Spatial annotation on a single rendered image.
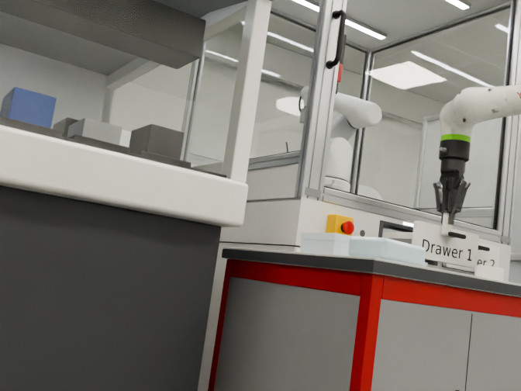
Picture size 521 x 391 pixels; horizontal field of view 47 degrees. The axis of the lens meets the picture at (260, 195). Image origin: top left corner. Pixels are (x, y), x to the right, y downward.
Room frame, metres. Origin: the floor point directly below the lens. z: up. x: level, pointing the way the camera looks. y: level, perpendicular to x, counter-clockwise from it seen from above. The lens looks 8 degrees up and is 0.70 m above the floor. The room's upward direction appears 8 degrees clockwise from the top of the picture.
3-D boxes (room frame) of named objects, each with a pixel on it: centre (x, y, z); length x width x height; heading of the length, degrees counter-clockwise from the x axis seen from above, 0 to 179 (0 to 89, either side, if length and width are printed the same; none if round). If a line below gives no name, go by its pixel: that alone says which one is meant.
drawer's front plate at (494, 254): (2.18, -0.79, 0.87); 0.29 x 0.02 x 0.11; 122
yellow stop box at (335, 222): (1.82, -0.25, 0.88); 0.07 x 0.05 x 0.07; 122
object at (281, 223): (2.44, -0.30, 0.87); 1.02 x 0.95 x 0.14; 122
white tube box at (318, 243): (1.39, -0.18, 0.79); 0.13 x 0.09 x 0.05; 31
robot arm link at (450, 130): (1.85, -0.59, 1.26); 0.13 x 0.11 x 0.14; 179
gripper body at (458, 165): (1.85, -0.59, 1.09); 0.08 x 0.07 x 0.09; 32
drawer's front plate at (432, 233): (1.89, -0.60, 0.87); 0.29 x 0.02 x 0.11; 122
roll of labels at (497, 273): (1.54, -0.60, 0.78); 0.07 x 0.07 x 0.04
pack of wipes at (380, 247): (1.25, -0.28, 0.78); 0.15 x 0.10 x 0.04; 132
